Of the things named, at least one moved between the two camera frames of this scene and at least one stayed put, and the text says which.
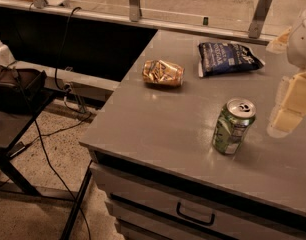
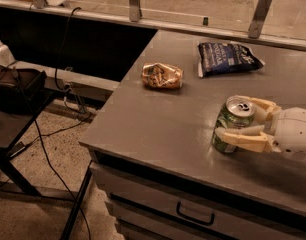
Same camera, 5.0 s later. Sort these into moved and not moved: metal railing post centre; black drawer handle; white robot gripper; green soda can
Moved: white robot gripper
Not moved: black drawer handle; green soda can; metal railing post centre
